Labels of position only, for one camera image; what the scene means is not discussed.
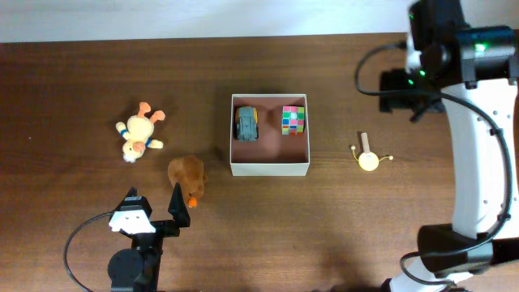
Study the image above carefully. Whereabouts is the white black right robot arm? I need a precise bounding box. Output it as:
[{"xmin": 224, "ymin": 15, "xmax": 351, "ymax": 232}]
[{"xmin": 378, "ymin": 1, "xmax": 518, "ymax": 291}]

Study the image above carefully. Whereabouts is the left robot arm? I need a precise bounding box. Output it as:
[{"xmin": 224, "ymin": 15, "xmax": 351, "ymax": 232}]
[{"xmin": 107, "ymin": 183, "xmax": 191, "ymax": 292}]

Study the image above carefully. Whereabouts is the white cardboard box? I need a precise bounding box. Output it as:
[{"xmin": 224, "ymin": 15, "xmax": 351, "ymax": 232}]
[{"xmin": 229, "ymin": 93, "xmax": 311, "ymax": 176}]

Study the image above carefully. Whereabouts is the yellow grey toy truck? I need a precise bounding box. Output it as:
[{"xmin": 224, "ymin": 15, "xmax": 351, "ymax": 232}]
[{"xmin": 234, "ymin": 106, "xmax": 259, "ymax": 142}]

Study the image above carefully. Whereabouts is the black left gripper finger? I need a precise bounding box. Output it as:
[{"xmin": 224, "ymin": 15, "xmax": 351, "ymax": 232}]
[
  {"xmin": 115, "ymin": 187, "xmax": 152, "ymax": 216},
  {"xmin": 168, "ymin": 182, "xmax": 191, "ymax": 227}
]

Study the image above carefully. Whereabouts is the yellow duck plush toy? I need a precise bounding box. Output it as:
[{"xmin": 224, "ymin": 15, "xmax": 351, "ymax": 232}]
[{"xmin": 116, "ymin": 102, "xmax": 165, "ymax": 163}]

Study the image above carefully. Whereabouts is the brown plush toy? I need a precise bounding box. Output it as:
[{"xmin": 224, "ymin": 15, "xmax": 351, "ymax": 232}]
[{"xmin": 167, "ymin": 155, "xmax": 208, "ymax": 208}]

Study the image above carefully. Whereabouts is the colourful puzzle cube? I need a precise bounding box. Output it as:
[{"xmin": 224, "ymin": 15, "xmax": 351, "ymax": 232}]
[{"xmin": 281, "ymin": 105, "xmax": 306, "ymax": 135}]

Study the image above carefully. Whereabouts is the yellow wooden rattle drum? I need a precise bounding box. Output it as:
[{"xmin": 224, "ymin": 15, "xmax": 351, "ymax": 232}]
[{"xmin": 350, "ymin": 132, "xmax": 394, "ymax": 172}]

